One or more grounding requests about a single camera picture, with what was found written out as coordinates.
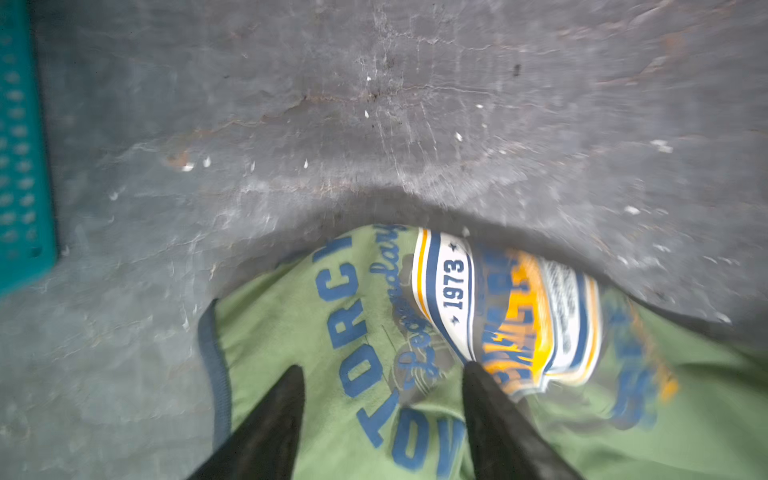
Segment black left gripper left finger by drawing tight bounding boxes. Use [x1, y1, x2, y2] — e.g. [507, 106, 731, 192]
[189, 365, 305, 480]

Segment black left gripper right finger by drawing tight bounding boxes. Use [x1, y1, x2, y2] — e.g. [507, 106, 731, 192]
[462, 362, 581, 480]

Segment teal plastic basket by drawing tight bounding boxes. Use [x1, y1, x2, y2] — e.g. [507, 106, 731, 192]
[1, 0, 57, 296]

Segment green tank top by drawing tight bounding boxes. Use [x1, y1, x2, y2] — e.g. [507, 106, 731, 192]
[199, 224, 767, 479]

